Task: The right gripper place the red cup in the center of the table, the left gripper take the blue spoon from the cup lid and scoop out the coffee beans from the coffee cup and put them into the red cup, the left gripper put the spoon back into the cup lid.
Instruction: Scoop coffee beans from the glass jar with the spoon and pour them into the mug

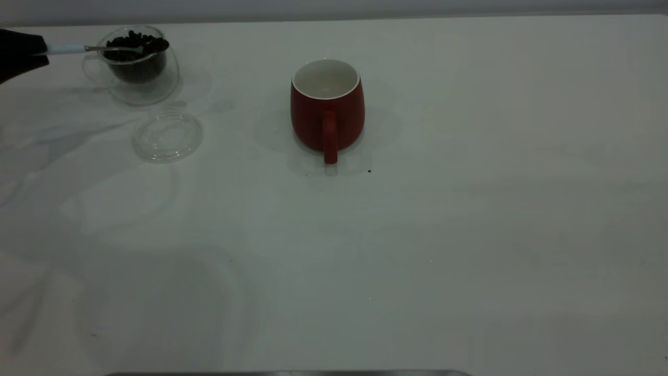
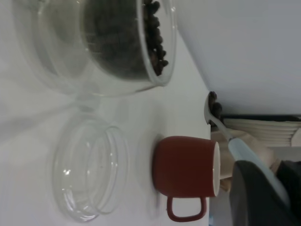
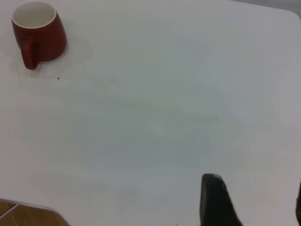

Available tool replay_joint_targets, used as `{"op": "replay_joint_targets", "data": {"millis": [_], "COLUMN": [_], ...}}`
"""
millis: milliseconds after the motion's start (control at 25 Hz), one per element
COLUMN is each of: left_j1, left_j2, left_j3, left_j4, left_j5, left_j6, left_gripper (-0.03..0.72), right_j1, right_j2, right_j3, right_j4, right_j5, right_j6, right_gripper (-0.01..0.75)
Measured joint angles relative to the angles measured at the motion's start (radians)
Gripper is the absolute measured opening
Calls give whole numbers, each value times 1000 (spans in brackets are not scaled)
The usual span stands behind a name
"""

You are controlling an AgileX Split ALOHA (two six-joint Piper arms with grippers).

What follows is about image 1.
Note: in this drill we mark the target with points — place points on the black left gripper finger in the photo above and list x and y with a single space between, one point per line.
18 65
18 42

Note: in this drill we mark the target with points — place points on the clear glass saucer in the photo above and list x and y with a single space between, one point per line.
167 138

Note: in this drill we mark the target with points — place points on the red ceramic mug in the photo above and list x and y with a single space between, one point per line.
308 122

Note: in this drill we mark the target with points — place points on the pile of coffee beans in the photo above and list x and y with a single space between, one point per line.
135 68

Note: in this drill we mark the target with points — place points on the clear glass cup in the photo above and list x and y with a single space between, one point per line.
169 78

